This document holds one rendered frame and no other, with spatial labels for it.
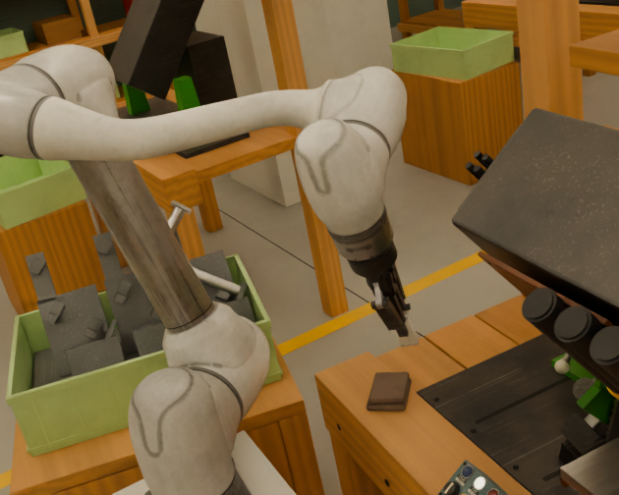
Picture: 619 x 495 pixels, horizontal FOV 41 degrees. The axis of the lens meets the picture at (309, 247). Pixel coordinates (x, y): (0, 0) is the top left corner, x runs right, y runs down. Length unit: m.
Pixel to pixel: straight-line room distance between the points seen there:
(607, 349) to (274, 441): 1.32
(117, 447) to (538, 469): 0.96
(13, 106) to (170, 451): 0.61
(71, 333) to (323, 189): 1.21
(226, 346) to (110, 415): 0.54
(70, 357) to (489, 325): 1.02
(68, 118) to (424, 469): 0.86
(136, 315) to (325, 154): 1.19
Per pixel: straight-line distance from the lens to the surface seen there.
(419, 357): 1.88
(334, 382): 1.81
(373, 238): 1.20
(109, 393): 2.00
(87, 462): 2.00
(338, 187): 1.12
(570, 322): 0.82
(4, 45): 7.42
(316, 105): 1.26
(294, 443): 2.03
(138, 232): 1.52
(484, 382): 1.75
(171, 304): 1.56
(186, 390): 1.45
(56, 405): 2.01
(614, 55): 1.49
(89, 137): 1.29
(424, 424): 1.66
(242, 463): 1.68
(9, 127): 1.34
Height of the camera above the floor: 1.93
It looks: 25 degrees down
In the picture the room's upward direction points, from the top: 11 degrees counter-clockwise
